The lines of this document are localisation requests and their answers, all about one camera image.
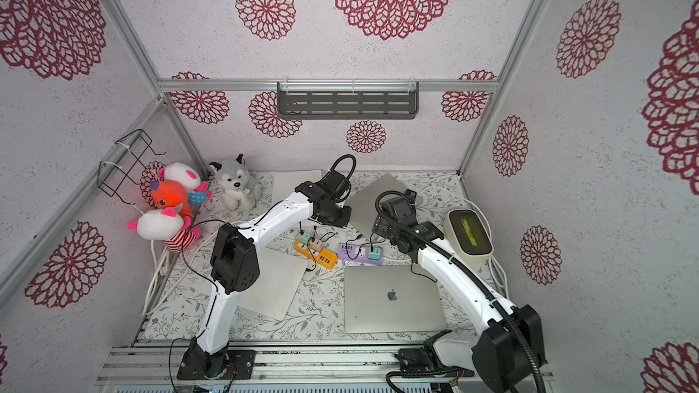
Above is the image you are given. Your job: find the black charger cable front laptop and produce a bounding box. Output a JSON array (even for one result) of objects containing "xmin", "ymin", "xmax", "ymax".
[{"xmin": 408, "ymin": 261, "xmax": 438, "ymax": 284}]

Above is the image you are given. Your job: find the pink charger plug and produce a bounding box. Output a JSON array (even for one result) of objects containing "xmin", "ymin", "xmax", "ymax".
[{"xmin": 309, "ymin": 239, "xmax": 324, "ymax": 253}]

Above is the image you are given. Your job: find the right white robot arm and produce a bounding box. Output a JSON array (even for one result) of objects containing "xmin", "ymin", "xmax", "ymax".
[{"xmin": 373, "ymin": 190, "xmax": 546, "ymax": 392}]

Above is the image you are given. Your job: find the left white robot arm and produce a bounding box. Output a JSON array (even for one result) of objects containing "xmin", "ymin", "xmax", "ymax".
[{"xmin": 195, "ymin": 169, "xmax": 351, "ymax": 355}]

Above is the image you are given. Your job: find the silver laptop back right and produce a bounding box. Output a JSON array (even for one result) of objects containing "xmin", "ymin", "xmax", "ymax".
[{"xmin": 345, "ymin": 175, "xmax": 408, "ymax": 238}]

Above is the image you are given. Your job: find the silver laptop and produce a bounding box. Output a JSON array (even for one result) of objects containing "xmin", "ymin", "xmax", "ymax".
[
  {"xmin": 345, "ymin": 175, "xmax": 408, "ymax": 238},
  {"xmin": 343, "ymin": 266, "xmax": 446, "ymax": 334}
]

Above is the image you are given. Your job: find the white laptop back left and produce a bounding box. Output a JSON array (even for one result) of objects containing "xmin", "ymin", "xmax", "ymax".
[{"xmin": 271, "ymin": 170, "xmax": 322, "ymax": 204}]

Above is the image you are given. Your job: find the white laptop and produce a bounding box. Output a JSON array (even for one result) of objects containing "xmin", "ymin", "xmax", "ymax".
[
  {"xmin": 240, "ymin": 247, "xmax": 308, "ymax": 320},
  {"xmin": 271, "ymin": 170, "xmax": 322, "ymax": 204}
]

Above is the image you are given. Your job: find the green charger plug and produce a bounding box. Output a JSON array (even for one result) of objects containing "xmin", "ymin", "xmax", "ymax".
[{"xmin": 297, "ymin": 232, "xmax": 311, "ymax": 249}]

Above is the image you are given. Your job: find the silver laptop front right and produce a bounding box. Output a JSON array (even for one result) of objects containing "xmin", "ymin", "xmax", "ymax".
[{"xmin": 343, "ymin": 266, "xmax": 446, "ymax": 334}]

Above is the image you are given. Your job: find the white laptop front left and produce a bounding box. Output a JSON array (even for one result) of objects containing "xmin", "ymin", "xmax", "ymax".
[{"xmin": 240, "ymin": 247, "xmax": 308, "ymax": 320}]

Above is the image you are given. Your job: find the purple power strip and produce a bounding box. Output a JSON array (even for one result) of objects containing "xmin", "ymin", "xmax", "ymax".
[{"xmin": 337, "ymin": 243, "xmax": 384, "ymax": 266}]

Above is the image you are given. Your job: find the orange power strip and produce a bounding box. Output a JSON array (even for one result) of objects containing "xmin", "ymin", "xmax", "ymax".
[{"xmin": 294, "ymin": 242, "xmax": 338, "ymax": 270}]

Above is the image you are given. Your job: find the floral table mat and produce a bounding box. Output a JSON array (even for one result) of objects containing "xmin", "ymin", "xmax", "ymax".
[{"xmin": 138, "ymin": 172, "xmax": 467, "ymax": 343}]

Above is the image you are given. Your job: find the cream box green display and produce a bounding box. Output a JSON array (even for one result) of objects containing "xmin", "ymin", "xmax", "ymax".
[{"xmin": 443, "ymin": 209, "xmax": 493, "ymax": 269}]

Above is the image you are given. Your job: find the grey husky plush toy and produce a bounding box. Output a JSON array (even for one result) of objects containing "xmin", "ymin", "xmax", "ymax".
[{"xmin": 209, "ymin": 154, "xmax": 262, "ymax": 212}]

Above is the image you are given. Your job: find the white pink plush top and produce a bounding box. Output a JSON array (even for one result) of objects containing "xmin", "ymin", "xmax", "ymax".
[{"xmin": 158, "ymin": 162, "xmax": 209, "ymax": 193}]

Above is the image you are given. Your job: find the orange fox plush toy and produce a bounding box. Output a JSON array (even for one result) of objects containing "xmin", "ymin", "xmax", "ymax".
[{"xmin": 149, "ymin": 180, "xmax": 194, "ymax": 218}]

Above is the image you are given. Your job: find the white pink plush striped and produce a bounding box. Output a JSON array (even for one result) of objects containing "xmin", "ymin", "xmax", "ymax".
[{"xmin": 127, "ymin": 207, "xmax": 201, "ymax": 253}]

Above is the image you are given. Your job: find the grey metal wall shelf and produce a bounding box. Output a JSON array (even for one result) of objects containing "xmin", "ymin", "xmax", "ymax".
[{"xmin": 277, "ymin": 81, "xmax": 420, "ymax": 120}]

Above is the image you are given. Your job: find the white power cable right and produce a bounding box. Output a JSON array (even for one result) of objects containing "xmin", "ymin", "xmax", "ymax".
[{"xmin": 463, "ymin": 195, "xmax": 512, "ymax": 301}]

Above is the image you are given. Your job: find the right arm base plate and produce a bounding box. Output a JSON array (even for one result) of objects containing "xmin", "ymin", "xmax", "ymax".
[{"xmin": 394, "ymin": 347, "xmax": 444, "ymax": 374}]

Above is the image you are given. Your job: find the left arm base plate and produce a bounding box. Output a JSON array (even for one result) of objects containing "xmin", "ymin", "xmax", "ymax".
[{"xmin": 176, "ymin": 349, "xmax": 257, "ymax": 380}]

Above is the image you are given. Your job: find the black wire basket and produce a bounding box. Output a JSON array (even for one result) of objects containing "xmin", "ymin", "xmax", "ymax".
[{"xmin": 96, "ymin": 128, "xmax": 167, "ymax": 210}]

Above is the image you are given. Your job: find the aluminium front rail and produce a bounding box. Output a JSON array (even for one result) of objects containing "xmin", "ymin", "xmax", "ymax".
[{"xmin": 95, "ymin": 343, "xmax": 555, "ymax": 391}]

